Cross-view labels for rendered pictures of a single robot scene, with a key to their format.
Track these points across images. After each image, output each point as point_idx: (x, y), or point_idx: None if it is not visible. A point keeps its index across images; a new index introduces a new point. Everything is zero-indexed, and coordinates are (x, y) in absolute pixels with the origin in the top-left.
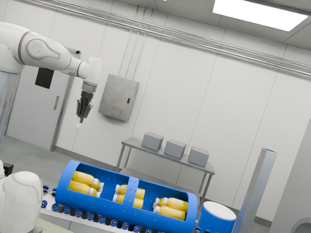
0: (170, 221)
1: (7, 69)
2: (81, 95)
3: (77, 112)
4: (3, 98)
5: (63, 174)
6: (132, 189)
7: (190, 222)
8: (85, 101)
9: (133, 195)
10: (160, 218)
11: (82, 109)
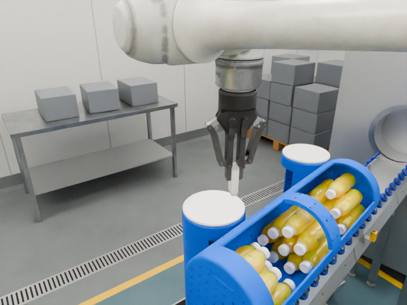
0: (366, 216)
1: None
2: (237, 109)
3: (223, 158)
4: None
5: (255, 302)
6: (327, 218)
7: (378, 196)
8: (246, 118)
9: (334, 225)
10: (360, 223)
11: (241, 144)
